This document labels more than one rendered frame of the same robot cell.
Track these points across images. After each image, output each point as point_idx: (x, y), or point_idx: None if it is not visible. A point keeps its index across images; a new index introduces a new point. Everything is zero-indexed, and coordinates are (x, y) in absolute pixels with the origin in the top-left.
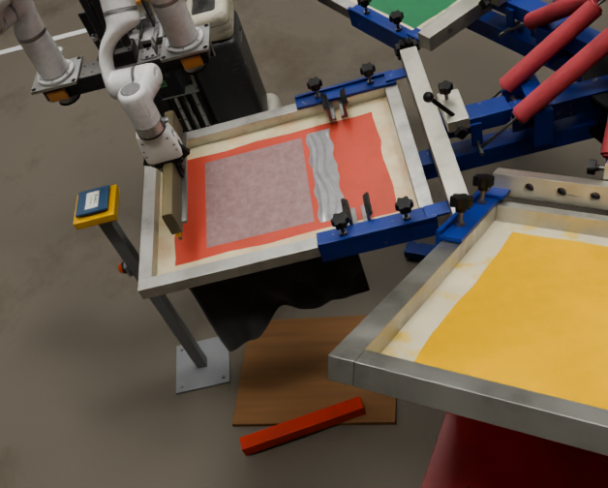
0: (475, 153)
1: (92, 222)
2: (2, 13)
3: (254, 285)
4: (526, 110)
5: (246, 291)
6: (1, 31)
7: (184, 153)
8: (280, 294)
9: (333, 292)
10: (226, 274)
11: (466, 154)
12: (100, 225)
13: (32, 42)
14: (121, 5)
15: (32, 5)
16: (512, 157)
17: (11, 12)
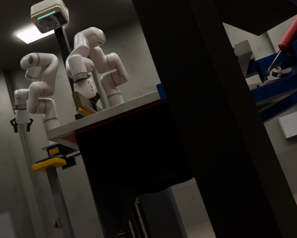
0: (268, 84)
1: (43, 163)
2: (38, 95)
3: (123, 151)
4: (284, 39)
5: (118, 159)
6: (35, 107)
7: (97, 96)
8: (142, 166)
9: (180, 163)
10: (100, 115)
11: (262, 86)
12: (48, 176)
13: (49, 120)
14: (82, 40)
15: (54, 105)
16: (294, 87)
17: (43, 102)
